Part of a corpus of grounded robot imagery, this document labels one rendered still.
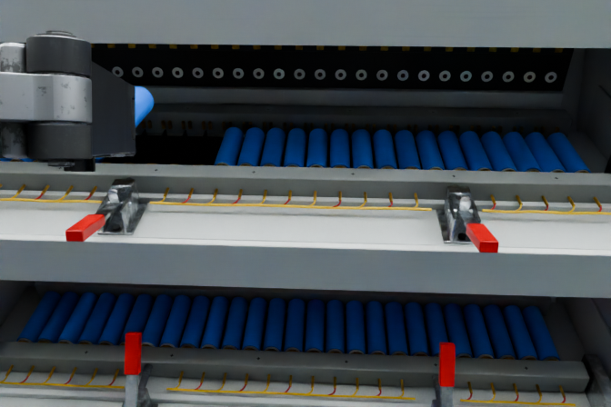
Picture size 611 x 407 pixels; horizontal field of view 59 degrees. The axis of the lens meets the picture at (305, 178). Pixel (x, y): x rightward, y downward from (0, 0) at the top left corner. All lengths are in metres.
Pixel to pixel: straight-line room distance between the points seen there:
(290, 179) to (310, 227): 0.04
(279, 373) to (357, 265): 0.16
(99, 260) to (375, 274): 0.22
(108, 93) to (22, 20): 0.29
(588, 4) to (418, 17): 0.11
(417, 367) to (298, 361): 0.11
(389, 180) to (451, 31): 0.12
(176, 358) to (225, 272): 0.14
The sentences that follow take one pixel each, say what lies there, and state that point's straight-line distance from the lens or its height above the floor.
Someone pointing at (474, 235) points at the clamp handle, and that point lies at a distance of 0.37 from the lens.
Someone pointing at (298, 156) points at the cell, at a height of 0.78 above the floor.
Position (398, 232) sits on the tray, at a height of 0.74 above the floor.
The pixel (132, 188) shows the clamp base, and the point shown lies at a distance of 0.45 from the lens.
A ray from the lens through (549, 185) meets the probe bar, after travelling 0.47.
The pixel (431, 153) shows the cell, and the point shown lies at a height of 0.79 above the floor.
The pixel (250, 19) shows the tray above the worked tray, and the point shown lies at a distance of 0.40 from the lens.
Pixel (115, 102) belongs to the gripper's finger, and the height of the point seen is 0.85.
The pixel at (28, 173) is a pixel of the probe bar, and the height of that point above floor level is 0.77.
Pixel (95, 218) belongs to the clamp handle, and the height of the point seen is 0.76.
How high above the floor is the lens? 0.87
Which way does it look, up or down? 12 degrees down
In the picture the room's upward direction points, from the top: 1 degrees clockwise
